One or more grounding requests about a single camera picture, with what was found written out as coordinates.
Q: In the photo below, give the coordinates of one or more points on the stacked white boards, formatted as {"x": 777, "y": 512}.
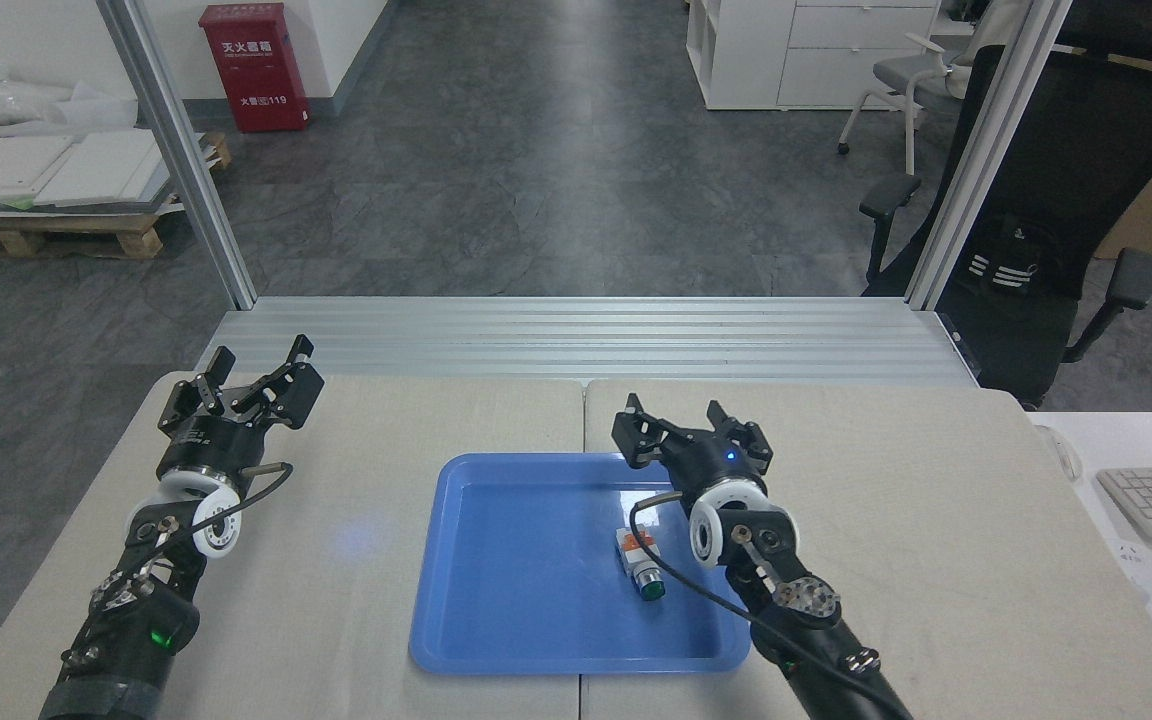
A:
{"x": 56, "y": 170}

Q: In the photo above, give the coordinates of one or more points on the wooden pallet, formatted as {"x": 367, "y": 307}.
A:
{"x": 66, "y": 232}

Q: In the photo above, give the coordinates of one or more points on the white drawer cabinet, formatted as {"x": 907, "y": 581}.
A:
{"x": 796, "y": 50}

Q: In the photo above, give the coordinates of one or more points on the grey white office chair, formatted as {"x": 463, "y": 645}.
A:
{"x": 911, "y": 75}

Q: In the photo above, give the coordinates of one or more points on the black mesh office chair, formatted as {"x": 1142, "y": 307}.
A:
{"x": 1076, "y": 180}

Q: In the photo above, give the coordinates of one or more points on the silver aluminium post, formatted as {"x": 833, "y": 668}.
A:
{"x": 186, "y": 170}
{"x": 986, "y": 150}

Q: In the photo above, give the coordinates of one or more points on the red fire extinguisher box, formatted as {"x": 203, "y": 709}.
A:
{"x": 256, "y": 70}

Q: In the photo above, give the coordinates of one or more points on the white orange green switch part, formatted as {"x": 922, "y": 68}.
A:
{"x": 638, "y": 560}

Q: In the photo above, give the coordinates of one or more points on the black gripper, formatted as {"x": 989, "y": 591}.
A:
{"x": 216, "y": 440}
{"x": 714, "y": 462}

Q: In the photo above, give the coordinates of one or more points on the silver aluminium rail frame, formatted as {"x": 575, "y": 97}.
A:
{"x": 576, "y": 340}

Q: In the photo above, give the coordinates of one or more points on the blue plastic tray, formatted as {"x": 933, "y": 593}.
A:
{"x": 536, "y": 580}

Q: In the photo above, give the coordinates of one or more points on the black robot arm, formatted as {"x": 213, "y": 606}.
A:
{"x": 131, "y": 620}
{"x": 796, "y": 610}

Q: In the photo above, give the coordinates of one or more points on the white side desk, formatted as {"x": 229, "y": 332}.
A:
{"x": 1116, "y": 440}

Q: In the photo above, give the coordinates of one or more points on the white computer mouse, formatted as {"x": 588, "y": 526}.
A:
{"x": 1062, "y": 452}

